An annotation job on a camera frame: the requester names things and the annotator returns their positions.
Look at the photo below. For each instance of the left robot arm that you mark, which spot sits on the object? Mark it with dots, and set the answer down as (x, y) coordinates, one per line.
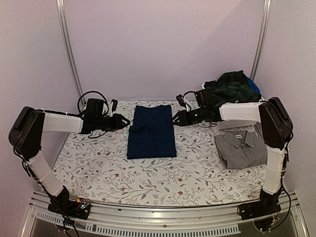
(26, 137)

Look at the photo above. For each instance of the dark green plaid garment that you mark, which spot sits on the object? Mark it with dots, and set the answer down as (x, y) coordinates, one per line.
(235, 76)

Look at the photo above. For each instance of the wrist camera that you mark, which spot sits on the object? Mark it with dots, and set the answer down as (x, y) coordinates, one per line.
(113, 107)
(183, 102)

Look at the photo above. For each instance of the left aluminium corner post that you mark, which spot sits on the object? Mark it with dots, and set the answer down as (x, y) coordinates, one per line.
(68, 47)

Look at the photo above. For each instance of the light blue garment in basket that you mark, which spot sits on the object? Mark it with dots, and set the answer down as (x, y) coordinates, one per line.
(253, 86)

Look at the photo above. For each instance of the grey button shirt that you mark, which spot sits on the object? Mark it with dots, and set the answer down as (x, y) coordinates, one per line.
(240, 149)

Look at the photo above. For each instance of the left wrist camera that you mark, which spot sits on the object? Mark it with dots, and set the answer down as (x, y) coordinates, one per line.
(113, 107)

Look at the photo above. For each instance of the floral tablecloth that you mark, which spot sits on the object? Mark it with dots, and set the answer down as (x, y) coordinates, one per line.
(96, 167)

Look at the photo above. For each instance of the white laundry basket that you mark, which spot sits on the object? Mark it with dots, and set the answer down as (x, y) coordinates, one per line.
(232, 92)

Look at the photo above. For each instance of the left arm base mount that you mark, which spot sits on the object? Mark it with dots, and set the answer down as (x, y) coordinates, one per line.
(63, 204)

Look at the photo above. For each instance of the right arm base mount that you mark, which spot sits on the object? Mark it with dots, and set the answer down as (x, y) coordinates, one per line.
(266, 205)

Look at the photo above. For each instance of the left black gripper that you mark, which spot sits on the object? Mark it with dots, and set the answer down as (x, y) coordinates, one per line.
(118, 122)

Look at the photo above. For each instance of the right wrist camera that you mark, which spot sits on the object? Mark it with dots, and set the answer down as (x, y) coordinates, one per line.
(183, 102)

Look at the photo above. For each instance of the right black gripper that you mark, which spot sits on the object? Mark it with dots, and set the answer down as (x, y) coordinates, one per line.
(183, 118)

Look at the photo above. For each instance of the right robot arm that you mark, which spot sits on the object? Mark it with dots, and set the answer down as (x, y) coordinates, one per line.
(276, 127)

